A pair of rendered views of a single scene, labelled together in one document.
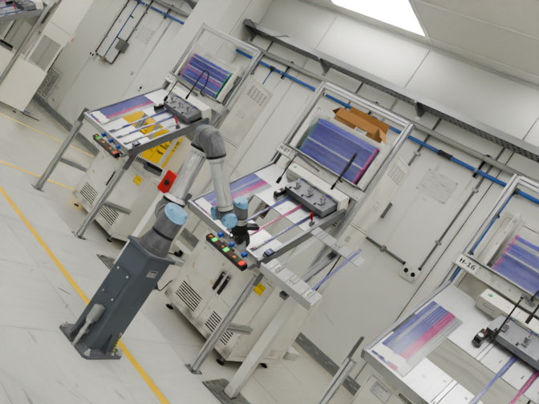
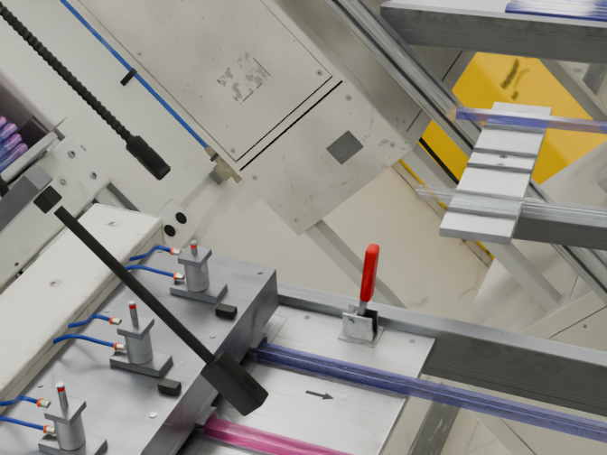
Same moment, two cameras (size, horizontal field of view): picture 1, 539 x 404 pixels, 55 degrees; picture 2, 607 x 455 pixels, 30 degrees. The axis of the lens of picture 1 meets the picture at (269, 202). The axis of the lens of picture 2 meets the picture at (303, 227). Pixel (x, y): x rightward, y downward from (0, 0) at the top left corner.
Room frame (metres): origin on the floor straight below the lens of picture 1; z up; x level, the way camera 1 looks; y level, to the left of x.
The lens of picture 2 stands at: (3.03, 0.78, 1.30)
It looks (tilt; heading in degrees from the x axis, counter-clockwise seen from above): 8 degrees down; 274
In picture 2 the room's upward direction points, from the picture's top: 44 degrees counter-clockwise
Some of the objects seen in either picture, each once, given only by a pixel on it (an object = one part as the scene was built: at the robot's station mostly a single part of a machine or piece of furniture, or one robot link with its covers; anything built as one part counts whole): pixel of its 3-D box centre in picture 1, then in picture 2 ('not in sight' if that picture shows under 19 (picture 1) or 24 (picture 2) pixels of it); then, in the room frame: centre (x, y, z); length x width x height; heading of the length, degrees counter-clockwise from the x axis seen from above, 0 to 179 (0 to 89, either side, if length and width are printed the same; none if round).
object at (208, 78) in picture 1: (178, 139); not in sight; (4.45, 0.94, 0.95); 1.35 x 0.82 x 1.90; 144
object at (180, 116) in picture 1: (143, 159); not in sight; (4.28, 1.05, 0.66); 1.01 x 0.73 x 1.31; 144
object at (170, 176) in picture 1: (147, 221); not in sight; (3.63, 0.63, 0.39); 0.24 x 0.24 x 0.78; 54
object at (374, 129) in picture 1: (368, 126); not in sight; (3.76, -0.29, 1.82); 0.68 x 0.30 x 0.20; 54
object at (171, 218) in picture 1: (172, 219); not in sight; (2.46, 0.34, 0.72); 0.13 x 0.12 x 0.14; 24
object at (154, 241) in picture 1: (158, 240); not in sight; (2.45, 0.34, 0.60); 0.15 x 0.15 x 0.10
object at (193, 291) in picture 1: (241, 300); not in sight; (3.59, -0.22, 0.31); 0.70 x 0.65 x 0.62; 54
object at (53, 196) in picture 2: not in sight; (47, 199); (3.20, 0.03, 1.33); 0.01 x 0.01 x 0.01; 54
